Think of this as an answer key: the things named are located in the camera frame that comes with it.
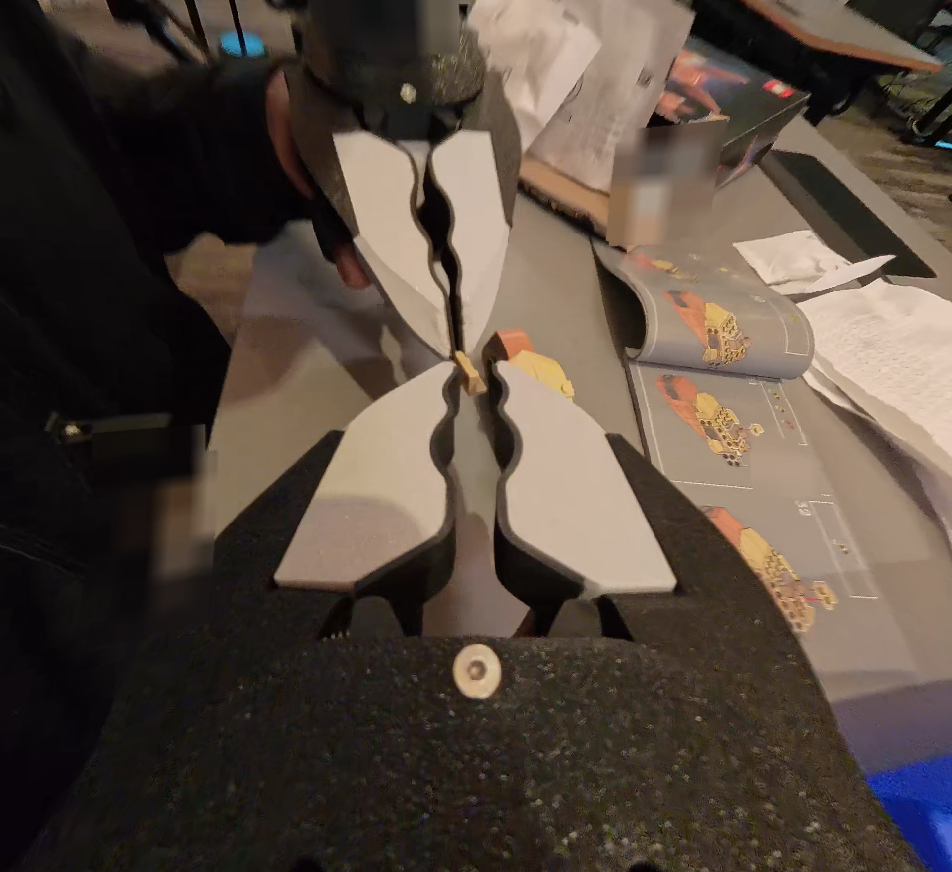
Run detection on dark cloth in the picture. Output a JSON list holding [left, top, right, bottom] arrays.
[[0, 0, 232, 866]]

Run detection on person's left hand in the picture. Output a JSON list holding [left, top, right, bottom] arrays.
[[264, 71, 374, 291]]

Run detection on dark desk cable cover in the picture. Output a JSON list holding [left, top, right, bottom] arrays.
[[762, 151, 938, 278]]

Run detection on tan and brown brick model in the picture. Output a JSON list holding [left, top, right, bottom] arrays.
[[482, 328, 577, 403]]

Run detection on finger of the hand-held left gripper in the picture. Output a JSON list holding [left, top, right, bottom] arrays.
[[333, 132, 456, 360], [422, 128, 514, 352]]

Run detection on grey brick instruction booklet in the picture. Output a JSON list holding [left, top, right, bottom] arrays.
[[591, 240, 882, 635]]

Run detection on small white paper bag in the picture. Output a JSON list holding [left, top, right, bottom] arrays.
[[732, 229, 897, 296]]

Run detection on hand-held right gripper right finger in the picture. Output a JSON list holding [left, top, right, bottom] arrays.
[[487, 360, 679, 601]]

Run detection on blue plastic bin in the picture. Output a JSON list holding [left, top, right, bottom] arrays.
[[866, 753, 952, 872]]

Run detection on dark brick set box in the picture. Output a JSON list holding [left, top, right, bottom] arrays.
[[654, 50, 812, 189]]

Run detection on black strap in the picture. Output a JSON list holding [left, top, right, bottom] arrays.
[[45, 411, 172, 442]]

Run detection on grey desk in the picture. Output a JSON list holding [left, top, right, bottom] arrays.
[[208, 32, 952, 776]]

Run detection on brown cardboard sheet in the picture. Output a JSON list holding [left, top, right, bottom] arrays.
[[517, 158, 618, 237]]

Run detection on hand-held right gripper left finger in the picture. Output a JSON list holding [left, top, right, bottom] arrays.
[[274, 360, 462, 592]]

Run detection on white hand-marked paper bag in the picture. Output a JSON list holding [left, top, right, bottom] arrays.
[[528, 0, 696, 192], [465, 0, 603, 152]]

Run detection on person's left forearm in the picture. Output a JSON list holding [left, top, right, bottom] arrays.
[[67, 58, 317, 256]]

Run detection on large white printed paper bag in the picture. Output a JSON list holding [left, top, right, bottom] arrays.
[[792, 277, 952, 538]]

